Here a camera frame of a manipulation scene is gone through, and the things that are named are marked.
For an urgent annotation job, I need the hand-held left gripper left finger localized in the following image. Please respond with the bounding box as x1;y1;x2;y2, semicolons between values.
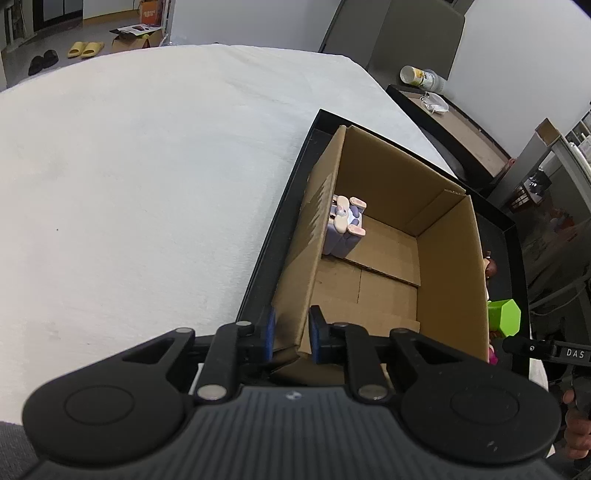
120;307;278;402

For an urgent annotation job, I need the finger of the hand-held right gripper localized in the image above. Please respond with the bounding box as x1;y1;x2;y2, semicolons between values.
502;336;591;366

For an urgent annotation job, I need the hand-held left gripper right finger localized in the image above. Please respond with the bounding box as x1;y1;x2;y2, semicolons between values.
308;305;455;402

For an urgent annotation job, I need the green block toy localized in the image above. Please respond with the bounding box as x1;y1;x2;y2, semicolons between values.
487;299;522;340

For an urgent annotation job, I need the brown cardboard box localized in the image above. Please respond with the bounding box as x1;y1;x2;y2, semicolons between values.
270;124;491;393

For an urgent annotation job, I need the black shallow tray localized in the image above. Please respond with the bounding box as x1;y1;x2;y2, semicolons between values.
235;108;532;384

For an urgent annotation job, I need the person's right hand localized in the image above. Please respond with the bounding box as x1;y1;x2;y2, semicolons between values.
562;390;591;460

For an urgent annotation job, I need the purple rabbit toy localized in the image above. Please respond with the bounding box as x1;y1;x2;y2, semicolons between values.
322;195;369;259

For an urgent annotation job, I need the red plastic basket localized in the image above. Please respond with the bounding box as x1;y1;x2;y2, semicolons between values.
505;159;546;213

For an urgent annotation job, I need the white side table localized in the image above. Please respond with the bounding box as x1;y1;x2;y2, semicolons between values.
487;117;591;208

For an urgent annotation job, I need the white face mask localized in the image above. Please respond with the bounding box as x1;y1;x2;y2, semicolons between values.
419;91;450;114

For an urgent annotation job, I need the white and yellow cup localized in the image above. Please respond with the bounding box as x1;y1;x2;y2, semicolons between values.
399;65;448;90

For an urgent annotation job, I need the grey chair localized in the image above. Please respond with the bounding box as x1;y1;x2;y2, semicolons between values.
318;0;465;86

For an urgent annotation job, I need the open cardboard box with flaps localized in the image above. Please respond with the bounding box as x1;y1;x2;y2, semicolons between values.
110;24;164;54

